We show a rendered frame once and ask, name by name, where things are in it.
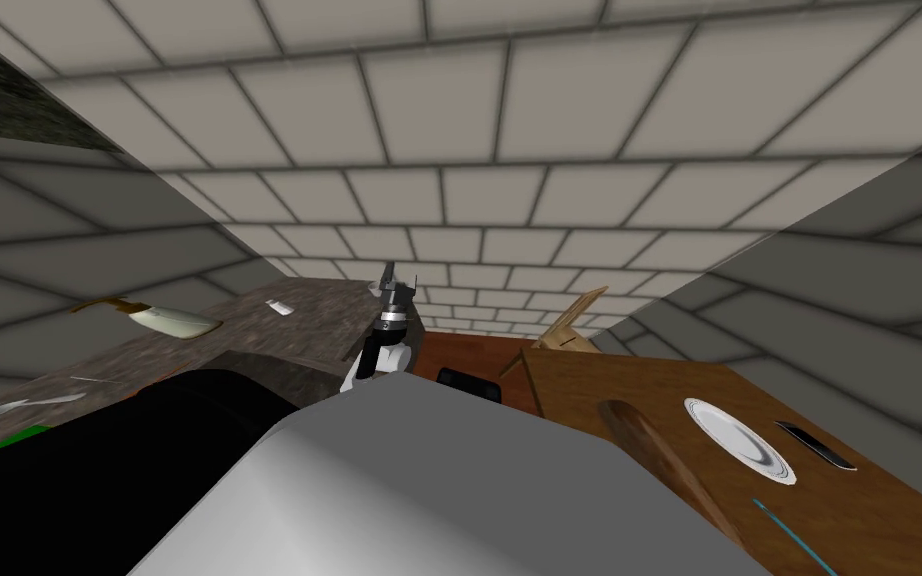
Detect dark brown long loaf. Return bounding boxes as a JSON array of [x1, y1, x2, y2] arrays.
[[595, 398, 744, 549]]

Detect silver spoon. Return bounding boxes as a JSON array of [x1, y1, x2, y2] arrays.
[[0, 391, 88, 419]]

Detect teal thin stick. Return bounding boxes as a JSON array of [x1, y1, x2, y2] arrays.
[[751, 498, 840, 576]]

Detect black flat bar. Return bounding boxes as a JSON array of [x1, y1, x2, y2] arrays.
[[772, 419, 859, 473]]

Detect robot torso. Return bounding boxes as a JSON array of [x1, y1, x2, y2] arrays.
[[128, 366, 776, 576]]

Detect white plate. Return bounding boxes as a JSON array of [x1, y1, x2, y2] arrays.
[[682, 396, 799, 488]]

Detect cleaver with brown handle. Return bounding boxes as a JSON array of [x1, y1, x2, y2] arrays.
[[68, 296, 223, 342]]

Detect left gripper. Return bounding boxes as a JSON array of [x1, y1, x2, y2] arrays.
[[378, 261, 421, 321]]

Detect brown wooden table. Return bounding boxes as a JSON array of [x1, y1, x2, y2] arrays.
[[500, 347, 922, 576]]

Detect light wooden chair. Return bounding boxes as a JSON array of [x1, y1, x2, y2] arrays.
[[530, 286, 616, 354]]

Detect green flat object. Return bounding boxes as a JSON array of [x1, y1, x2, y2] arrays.
[[0, 426, 52, 463]]

